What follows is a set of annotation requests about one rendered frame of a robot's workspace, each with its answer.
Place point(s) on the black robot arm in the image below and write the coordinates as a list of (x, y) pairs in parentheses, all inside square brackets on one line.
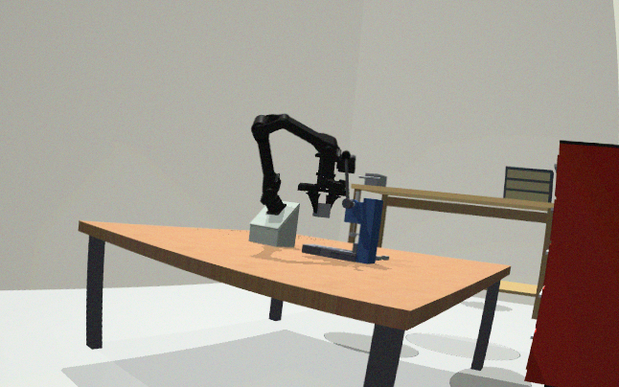
[(326, 145)]

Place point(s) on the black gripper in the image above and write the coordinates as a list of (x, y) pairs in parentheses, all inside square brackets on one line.
[(313, 190)]

